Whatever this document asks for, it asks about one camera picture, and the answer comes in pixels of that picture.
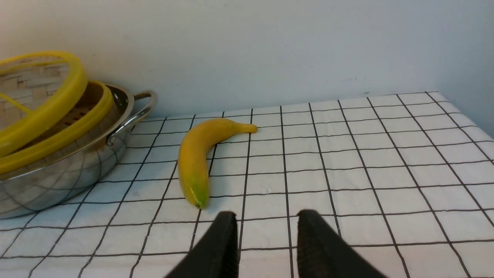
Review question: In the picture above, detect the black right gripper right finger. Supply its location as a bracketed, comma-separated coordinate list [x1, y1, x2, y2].
[297, 210, 385, 278]

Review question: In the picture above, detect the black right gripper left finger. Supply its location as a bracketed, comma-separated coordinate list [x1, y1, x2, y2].
[166, 211, 239, 278]

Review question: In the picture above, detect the yellow-rimmed bamboo steamer basket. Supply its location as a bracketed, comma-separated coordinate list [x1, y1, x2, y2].
[0, 81, 118, 176]

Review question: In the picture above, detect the yellow-rimmed woven bamboo lid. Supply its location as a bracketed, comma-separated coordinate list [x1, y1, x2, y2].
[0, 51, 88, 156]

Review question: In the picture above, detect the white grid-pattern tablecloth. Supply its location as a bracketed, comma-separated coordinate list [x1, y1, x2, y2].
[1, 92, 494, 278]

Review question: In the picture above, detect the yellow banana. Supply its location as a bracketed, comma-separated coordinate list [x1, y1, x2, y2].
[178, 118, 258, 209]

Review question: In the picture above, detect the stainless steel two-handled pot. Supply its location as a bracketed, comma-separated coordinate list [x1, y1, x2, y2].
[0, 84, 157, 219]

